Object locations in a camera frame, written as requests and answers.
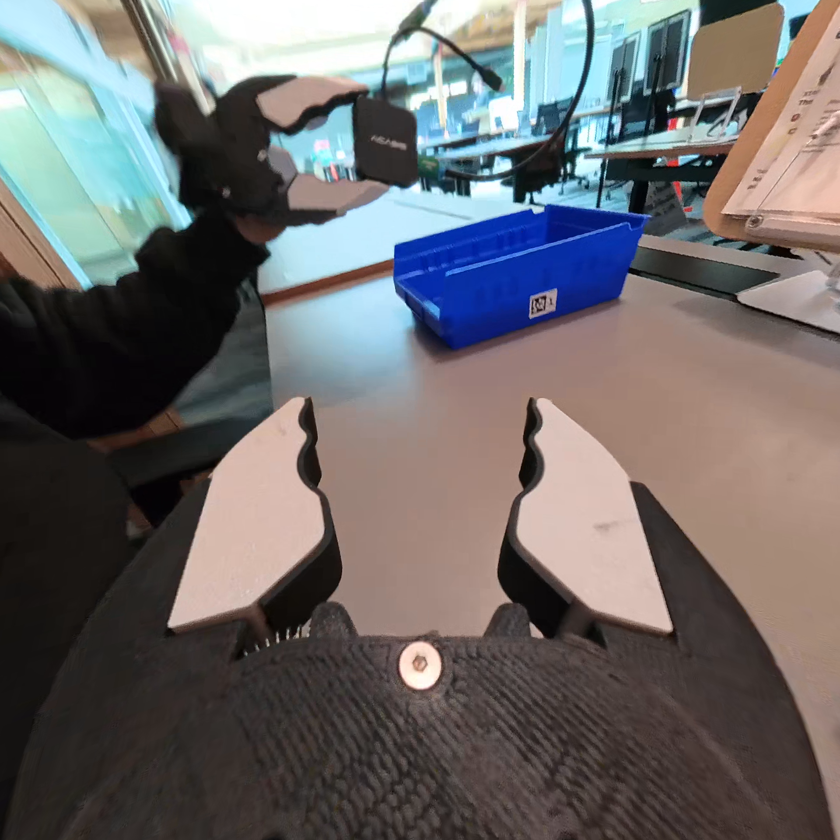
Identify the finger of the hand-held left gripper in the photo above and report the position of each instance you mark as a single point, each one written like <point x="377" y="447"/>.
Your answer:
<point x="308" y="102"/>
<point x="328" y="197"/>

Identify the person's left hand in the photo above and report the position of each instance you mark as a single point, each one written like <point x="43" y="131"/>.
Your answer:
<point x="253" y="228"/>

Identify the clipboard document stand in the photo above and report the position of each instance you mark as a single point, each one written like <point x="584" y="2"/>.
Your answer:
<point x="718" y="197"/>

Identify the smooth desk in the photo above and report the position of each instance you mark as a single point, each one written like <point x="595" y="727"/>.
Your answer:
<point x="426" y="407"/>

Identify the white stand base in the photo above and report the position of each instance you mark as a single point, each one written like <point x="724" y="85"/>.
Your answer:
<point x="787" y="298"/>

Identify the person's blue jeans leg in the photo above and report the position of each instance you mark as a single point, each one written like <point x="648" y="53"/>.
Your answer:
<point x="229" y="367"/>

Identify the black power adapter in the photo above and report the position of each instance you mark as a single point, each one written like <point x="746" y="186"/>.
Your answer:
<point x="386" y="141"/>

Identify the blue plastic bin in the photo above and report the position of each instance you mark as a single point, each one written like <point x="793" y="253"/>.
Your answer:
<point x="512" y="282"/>

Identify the black flat mat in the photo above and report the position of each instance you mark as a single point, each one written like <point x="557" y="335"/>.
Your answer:
<point x="695" y="269"/>

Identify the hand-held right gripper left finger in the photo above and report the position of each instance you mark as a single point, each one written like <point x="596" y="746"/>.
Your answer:
<point x="256" y="525"/>

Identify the person's left forearm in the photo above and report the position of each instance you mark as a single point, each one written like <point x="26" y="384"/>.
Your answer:
<point x="118" y="328"/>

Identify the white printed paper sheet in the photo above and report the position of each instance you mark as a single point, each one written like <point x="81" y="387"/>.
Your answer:
<point x="787" y="151"/>

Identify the brown cardboard sign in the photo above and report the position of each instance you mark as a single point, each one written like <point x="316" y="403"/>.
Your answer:
<point x="732" y="52"/>

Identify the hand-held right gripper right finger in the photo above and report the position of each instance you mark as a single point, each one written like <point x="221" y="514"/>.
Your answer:
<point x="584" y="525"/>

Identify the long office table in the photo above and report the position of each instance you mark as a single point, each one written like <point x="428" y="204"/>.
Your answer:
<point x="656" y="149"/>
<point x="485" y="148"/>

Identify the clear acrylic sign holder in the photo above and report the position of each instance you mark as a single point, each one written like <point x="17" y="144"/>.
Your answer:
<point x="712" y="118"/>

